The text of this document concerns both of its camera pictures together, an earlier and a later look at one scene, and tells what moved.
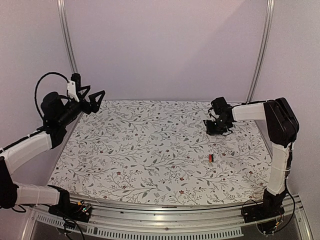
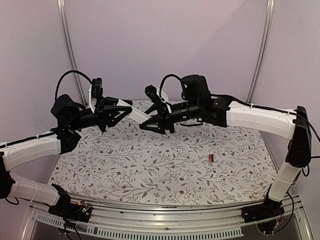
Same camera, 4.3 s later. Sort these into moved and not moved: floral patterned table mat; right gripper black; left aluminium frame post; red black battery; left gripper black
Moved: left gripper black; right gripper black
Not moved: floral patterned table mat; red black battery; left aluminium frame post
